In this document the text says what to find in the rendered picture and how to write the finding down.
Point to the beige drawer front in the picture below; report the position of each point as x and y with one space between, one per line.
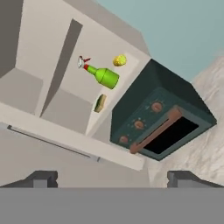
58 157

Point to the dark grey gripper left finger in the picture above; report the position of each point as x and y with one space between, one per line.
43 178

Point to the dark teal toaster oven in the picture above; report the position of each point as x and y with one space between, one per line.
163 113

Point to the beige cabinet door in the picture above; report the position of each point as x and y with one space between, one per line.
62 62

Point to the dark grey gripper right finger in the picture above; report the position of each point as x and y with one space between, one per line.
180 178

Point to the yellow round fruit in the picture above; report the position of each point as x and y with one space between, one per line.
119 60

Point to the green spray bottle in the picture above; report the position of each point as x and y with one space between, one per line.
105 76

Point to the beige open cabinet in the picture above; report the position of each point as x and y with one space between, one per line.
73 67

